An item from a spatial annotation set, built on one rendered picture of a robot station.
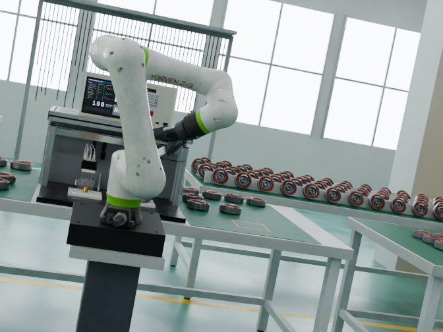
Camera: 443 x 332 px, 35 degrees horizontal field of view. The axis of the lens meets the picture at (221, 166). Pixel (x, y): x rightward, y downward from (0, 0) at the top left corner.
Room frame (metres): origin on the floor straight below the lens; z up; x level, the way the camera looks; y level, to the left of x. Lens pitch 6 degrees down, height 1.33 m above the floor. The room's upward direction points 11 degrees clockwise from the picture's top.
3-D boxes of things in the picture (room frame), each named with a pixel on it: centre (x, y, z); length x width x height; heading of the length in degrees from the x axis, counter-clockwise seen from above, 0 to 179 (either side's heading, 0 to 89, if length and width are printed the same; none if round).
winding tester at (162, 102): (3.53, 0.52, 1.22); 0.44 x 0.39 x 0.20; 102
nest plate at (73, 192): (3.19, 0.59, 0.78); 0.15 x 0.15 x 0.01; 12
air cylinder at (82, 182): (3.33, 0.62, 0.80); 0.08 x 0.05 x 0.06; 102
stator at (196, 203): (3.51, 0.08, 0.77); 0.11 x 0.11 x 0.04
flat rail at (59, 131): (3.31, 0.49, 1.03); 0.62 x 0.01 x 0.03; 102
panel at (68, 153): (3.46, 0.52, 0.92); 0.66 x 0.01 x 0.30; 102
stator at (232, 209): (3.57, -0.08, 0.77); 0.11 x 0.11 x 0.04
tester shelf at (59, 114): (3.53, 0.53, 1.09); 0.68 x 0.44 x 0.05; 102
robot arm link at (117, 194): (2.47, 0.31, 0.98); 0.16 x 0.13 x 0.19; 29
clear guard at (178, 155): (3.25, 0.32, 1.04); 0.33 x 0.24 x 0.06; 12
